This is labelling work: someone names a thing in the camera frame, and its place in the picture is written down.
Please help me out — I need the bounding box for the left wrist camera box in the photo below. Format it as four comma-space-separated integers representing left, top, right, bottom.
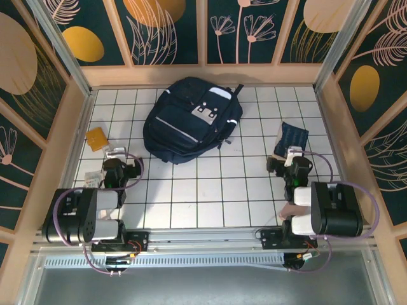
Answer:
106, 146, 128, 159

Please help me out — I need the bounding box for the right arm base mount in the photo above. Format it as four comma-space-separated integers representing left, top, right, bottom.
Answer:
259, 228, 319, 250

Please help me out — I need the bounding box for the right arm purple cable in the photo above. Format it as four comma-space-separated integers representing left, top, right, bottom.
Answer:
287, 151, 381, 274

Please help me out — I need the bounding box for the yellow leather wallet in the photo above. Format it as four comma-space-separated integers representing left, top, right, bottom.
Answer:
85, 127, 110, 152

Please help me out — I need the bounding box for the slotted grey cable tray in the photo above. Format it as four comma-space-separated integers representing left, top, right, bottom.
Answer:
44, 256, 287, 271

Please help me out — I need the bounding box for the black controller board with wires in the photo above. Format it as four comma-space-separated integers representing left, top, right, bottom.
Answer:
104, 254, 132, 275
284, 252, 321, 273

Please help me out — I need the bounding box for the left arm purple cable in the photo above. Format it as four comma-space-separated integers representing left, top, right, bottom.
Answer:
52, 151, 144, 276

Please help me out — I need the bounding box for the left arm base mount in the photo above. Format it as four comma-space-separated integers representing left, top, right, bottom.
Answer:
91, 231, 150, 254

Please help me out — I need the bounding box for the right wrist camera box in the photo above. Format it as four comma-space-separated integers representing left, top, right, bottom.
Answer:
284, 146, 303, 168

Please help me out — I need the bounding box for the aluminium mounting rail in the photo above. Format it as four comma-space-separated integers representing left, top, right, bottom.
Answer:
31, 227, 378, 255

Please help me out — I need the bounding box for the aluminium frame post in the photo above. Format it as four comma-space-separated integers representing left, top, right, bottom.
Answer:
27, 0, 93, 96
313, 0, 373, 93

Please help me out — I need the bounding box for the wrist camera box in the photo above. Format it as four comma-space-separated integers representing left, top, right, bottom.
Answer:
284, 146, 303, 168
106, 146, 128, 159

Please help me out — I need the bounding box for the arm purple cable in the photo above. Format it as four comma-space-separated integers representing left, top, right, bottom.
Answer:
52, 151, 144, 276
287, 151, 381, 274

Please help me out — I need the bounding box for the navy blue backpack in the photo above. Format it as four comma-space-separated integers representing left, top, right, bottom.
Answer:
142, 76, 244, 165

